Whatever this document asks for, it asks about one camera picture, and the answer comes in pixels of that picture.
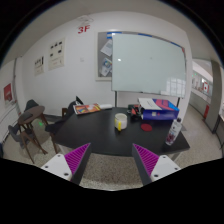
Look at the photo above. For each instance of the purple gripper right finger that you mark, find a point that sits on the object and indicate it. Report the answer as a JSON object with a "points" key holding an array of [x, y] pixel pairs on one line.
{"points": [[152, 167]]}

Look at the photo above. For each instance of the black table-side chair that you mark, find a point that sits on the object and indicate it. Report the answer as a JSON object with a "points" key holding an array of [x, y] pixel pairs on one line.
{"points": [[66, 114]]}

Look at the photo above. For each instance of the red round coaster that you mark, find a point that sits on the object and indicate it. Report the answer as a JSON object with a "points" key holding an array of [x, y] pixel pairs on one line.
{"points": [[146, 127]]}

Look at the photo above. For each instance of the dark chair behind side table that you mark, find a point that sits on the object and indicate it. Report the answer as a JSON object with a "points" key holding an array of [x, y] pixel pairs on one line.
{"points": [[30, 104]]}

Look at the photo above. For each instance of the dark grey wooden chair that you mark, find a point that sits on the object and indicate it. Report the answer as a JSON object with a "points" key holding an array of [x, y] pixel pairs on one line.
{"points": [[24, 139]]}

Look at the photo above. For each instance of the large white whiteboard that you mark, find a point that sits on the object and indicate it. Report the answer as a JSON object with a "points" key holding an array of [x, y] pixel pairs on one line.
{"points": [[148, 65]]}

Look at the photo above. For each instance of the white mug yellow handle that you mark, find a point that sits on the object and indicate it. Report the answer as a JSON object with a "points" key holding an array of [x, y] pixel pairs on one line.
{"points": [[120, 121]]}

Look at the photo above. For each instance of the grey pin notice board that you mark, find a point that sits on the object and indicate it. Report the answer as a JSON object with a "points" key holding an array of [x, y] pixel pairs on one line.
{"points": [[104, 56]]}

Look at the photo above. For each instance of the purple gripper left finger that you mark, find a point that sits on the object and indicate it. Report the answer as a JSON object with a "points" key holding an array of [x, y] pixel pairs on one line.
{"points": [[71, 166]]}

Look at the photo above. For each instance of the small white wall poster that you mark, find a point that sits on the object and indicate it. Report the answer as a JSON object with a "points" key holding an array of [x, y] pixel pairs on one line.
{"points": [[39, 65]]}

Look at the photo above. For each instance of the red black small items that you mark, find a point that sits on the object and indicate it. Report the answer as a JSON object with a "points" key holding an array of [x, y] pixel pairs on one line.
{"points": [[134, 109]]}

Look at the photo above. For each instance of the red wall sign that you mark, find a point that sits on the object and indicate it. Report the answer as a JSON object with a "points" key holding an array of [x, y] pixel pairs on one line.
{"points": [[8, 93]]}

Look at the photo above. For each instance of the colourful picture book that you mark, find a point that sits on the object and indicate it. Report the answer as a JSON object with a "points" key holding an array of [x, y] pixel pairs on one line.
{"points": [[85, 109]]}

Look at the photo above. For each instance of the round brown side table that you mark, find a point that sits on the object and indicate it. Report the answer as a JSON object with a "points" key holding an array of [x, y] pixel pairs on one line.
{"points": [[26, 119]]}

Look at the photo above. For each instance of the clear plastic water bottle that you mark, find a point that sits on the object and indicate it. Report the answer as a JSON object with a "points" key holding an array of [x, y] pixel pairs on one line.
{"points": [[174, 131]]}

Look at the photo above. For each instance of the blue purple cardboard box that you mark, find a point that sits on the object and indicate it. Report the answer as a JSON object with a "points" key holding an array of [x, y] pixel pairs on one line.
{"points": [[157, 109]]}

